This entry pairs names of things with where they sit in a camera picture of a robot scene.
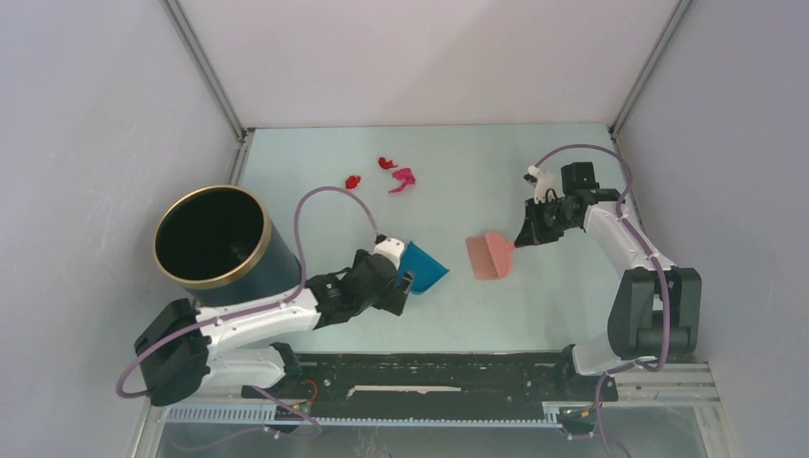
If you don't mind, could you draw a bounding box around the blue plastic dustpan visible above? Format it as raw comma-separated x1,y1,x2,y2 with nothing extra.
398,241,449,295

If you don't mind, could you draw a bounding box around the pink hand brush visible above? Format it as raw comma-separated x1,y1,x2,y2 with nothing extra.
466,231,515,281

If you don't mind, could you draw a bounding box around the magenta paper scrap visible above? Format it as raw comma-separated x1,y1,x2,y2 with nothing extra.
388,168,416,194

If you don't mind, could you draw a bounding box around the small red paper scrap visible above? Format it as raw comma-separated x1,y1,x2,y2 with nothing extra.
377,156,399,170

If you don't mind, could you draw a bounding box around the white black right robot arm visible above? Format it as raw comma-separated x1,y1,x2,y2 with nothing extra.
513,162,702,399

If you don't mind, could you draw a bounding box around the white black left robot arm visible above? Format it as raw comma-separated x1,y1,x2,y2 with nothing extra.
134,250,415,406

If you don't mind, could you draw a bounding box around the black gold-rimmed bin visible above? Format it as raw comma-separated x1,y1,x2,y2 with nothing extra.
153,185,301,307

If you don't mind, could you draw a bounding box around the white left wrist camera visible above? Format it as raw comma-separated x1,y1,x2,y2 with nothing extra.
372,234,408,269

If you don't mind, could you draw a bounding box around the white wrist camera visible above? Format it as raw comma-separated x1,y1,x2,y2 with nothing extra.
523,165,558,204
372,234,408,269

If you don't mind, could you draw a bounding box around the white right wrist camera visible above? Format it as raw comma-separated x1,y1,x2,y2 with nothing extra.
523,165,558,204

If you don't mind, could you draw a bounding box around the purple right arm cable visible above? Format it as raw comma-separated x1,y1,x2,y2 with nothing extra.
533,143,673,458

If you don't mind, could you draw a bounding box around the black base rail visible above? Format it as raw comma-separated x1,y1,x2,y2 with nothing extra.
267,350,618,422

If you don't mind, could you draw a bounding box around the aluminium frame rail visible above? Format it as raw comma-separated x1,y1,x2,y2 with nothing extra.
152,352,719,429

